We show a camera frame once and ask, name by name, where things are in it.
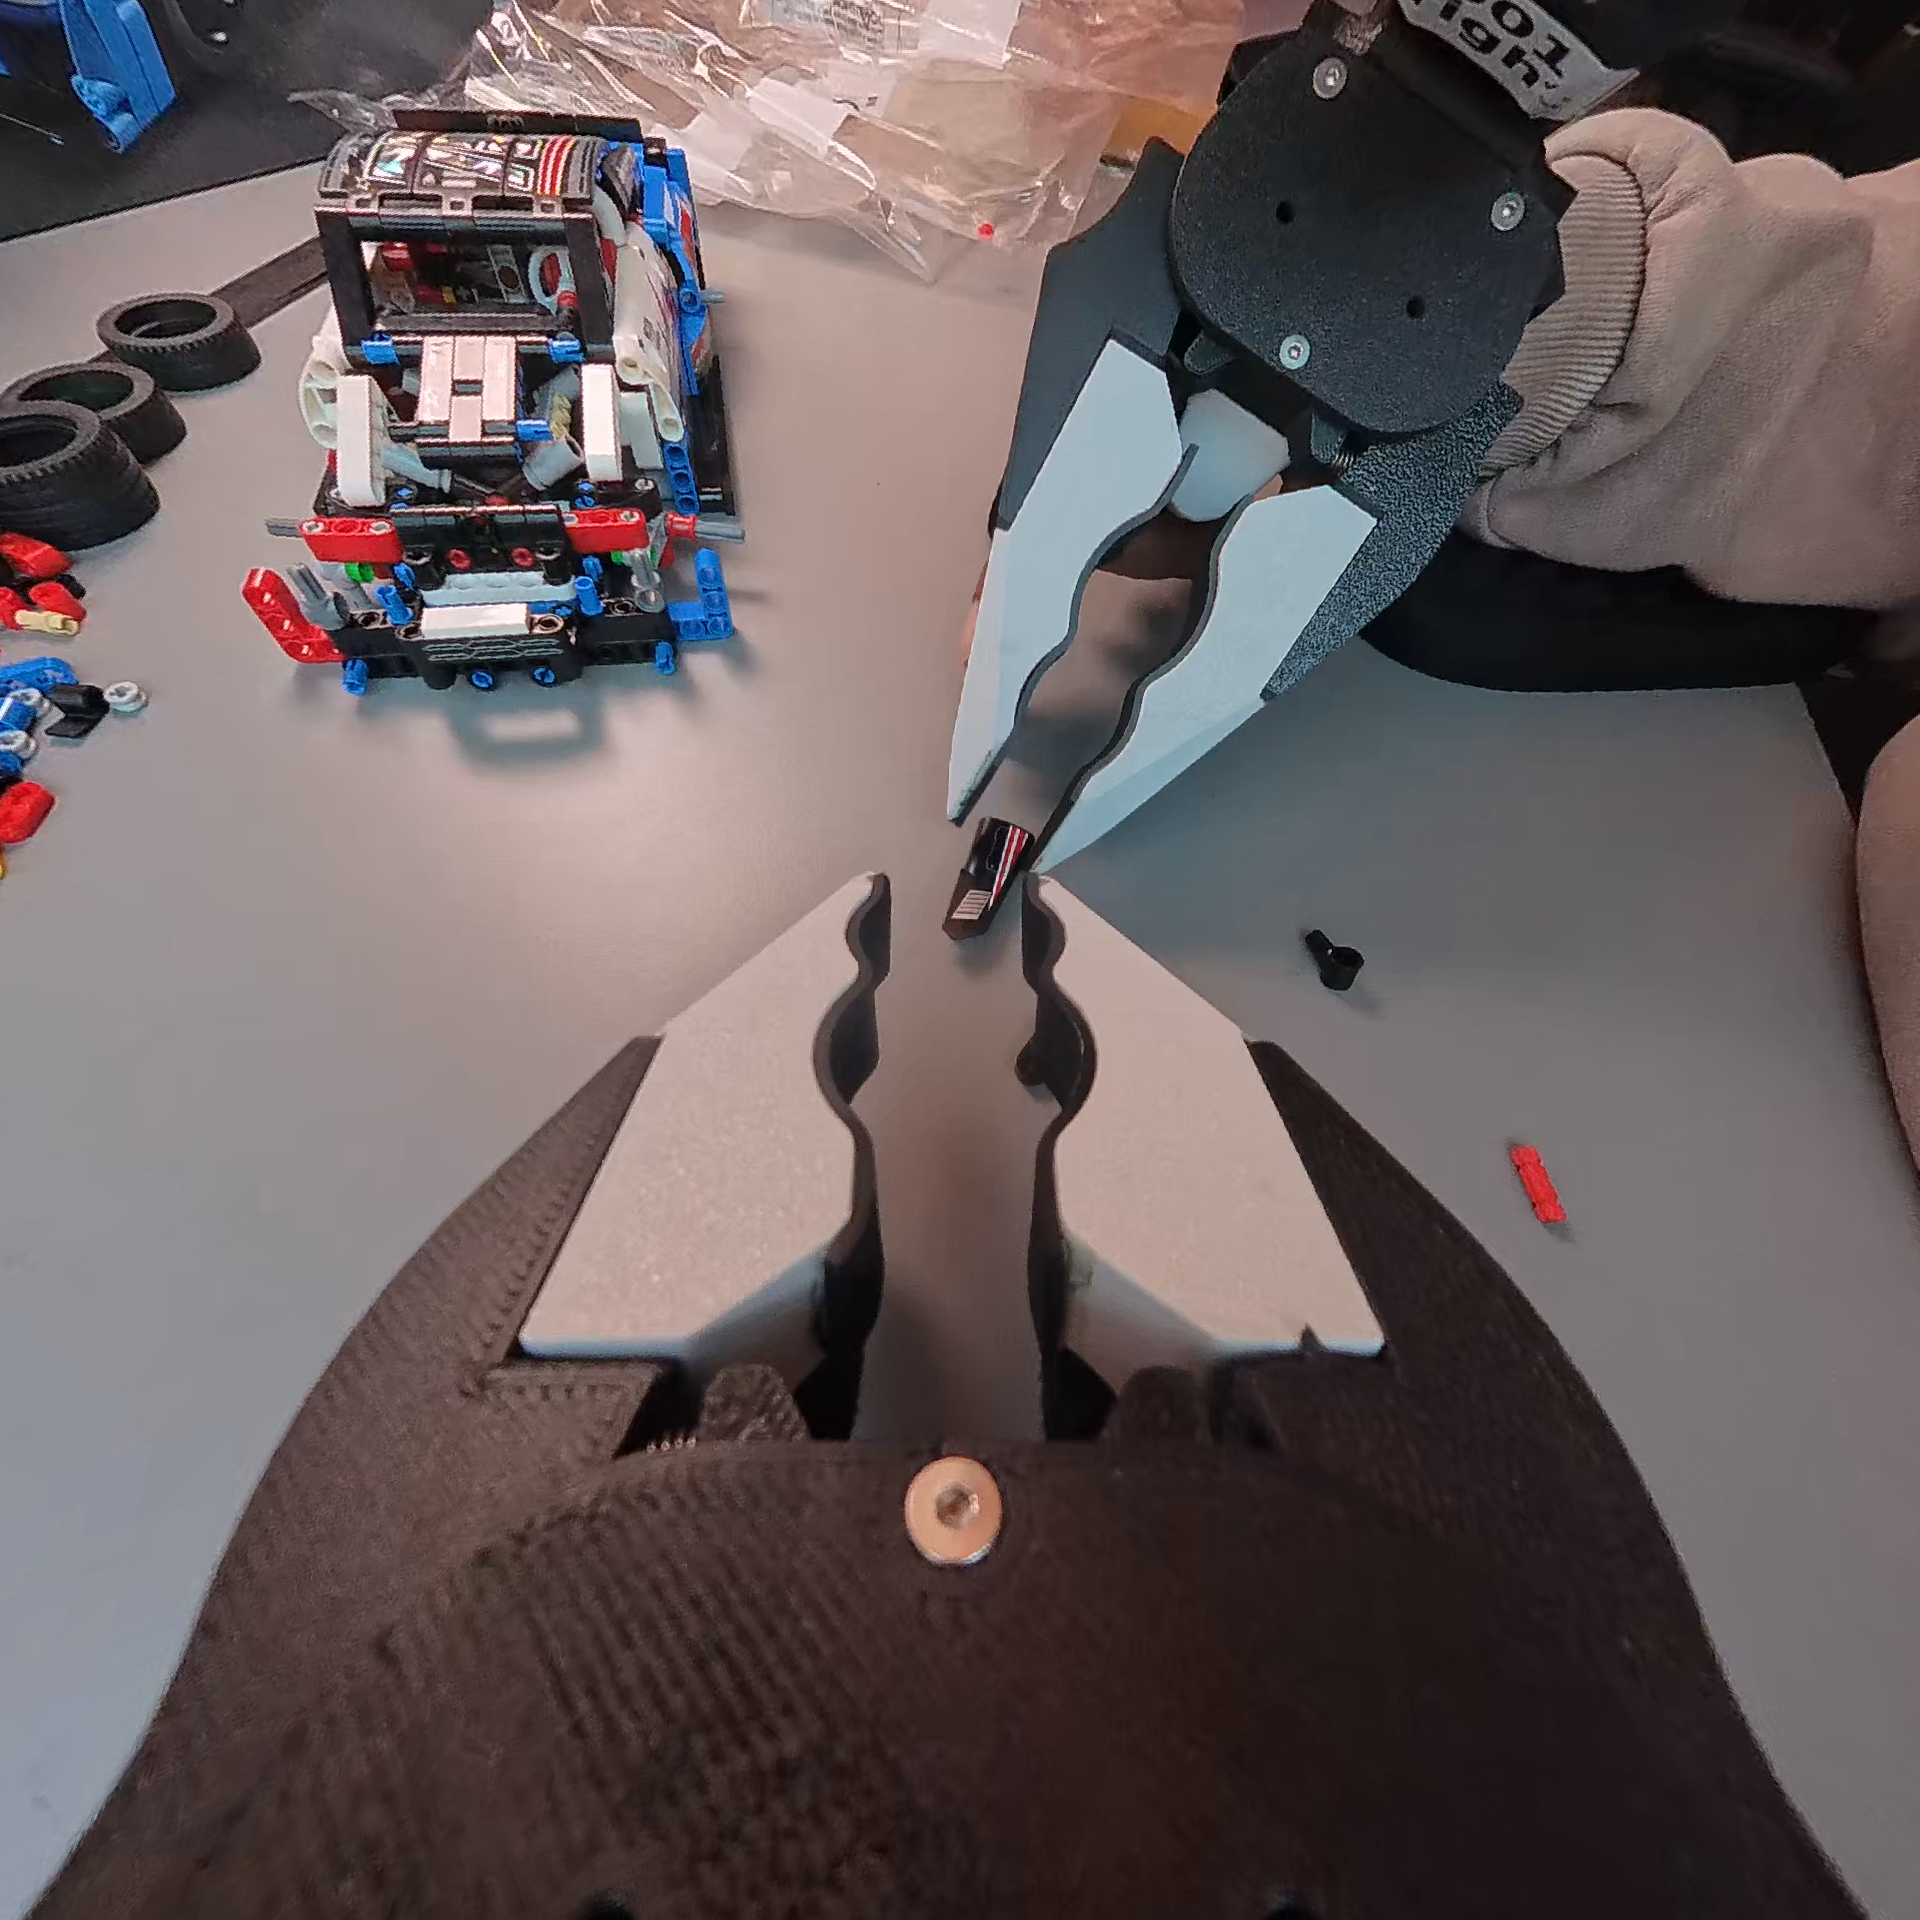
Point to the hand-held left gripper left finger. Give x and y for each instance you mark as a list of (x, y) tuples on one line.
[(708, 1168)]

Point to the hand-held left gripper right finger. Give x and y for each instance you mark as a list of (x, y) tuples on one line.
[(1200, 1184)]

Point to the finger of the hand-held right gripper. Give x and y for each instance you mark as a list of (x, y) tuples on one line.
[(1260, 616), (1080, 495)]

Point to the black brick pin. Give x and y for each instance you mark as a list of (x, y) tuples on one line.
[(1328, 960)]

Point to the red brick pin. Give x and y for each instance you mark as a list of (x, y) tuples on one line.
[(1538, 1184)]

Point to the black printed brick panel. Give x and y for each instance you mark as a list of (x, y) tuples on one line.
[(981, 887)]

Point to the grey desk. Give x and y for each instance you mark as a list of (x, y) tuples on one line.
[(376, 976)]

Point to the black ribbed cloth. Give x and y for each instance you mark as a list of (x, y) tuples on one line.
[(1623, 628)]

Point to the crumpled clear plastic bags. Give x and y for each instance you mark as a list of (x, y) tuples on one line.
[(753, 90)]

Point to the brick toy car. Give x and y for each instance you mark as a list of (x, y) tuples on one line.
[(492, 449)]

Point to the person's beige sweatshirt torso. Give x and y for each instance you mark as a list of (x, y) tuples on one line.
[(1891, 960)]

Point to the black flat strip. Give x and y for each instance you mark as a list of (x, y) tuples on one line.
[(278, 277)]

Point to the pile of small brick pieces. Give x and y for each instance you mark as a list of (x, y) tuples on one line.
[(39, 577)]

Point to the toy car box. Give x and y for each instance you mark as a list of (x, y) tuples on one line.
[(303, 56)]

